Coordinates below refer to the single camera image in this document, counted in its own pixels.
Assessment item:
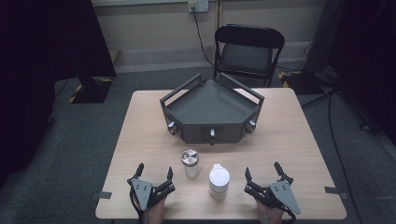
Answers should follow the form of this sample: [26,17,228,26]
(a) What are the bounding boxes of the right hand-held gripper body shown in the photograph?
[244,179,302,216]

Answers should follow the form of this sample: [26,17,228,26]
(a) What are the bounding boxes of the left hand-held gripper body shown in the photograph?
[126,176,177,216]

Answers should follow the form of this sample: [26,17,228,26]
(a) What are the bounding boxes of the glass shaker jar metal lid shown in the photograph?
[181,148,201,179]

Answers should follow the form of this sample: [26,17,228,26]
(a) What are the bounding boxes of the white plastic jar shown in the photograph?
[208,162,231,201]

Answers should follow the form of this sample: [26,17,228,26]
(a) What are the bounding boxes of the dark grey corner rack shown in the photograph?
[159,72,265,147]

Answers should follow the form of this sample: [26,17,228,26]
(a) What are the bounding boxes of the person's right hand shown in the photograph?
[255,200,285,224]

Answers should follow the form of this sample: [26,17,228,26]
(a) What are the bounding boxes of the person's left hand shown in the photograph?
[145,198,166,224]

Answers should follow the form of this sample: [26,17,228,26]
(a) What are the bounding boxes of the grey tape piece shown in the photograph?
[324,186,349,201]
[92,190,113,201]

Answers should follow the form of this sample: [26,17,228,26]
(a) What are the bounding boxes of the black base yellow stripes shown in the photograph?
[277,69,325,96]

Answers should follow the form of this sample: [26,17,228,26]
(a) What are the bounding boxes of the black stand base yellow tape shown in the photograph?
[68,76,114,105]

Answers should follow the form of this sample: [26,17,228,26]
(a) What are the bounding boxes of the black folding chair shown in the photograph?
[213,23,286,88]

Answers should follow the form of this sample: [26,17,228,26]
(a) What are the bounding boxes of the black curtain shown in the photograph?
[0,0,117,189]
[330,0,396,147]

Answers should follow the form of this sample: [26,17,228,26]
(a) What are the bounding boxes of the left hand-held gripper cable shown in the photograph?
[129,189,148,223]

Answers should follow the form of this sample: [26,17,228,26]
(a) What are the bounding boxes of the hand-held gripper cable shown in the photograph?
[129,189,148,223]
[281,207,297,224]

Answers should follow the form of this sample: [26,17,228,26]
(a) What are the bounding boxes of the right hand-held gripper cable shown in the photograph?
[281,207,297,224]

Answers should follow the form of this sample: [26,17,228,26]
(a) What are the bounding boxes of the long black floor cable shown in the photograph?
[327,90,364,224]

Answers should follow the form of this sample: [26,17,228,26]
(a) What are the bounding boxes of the black power cable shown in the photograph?
[191,6,216,66]

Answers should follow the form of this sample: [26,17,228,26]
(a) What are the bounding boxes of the white wall socket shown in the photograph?
[187,0,209,13]

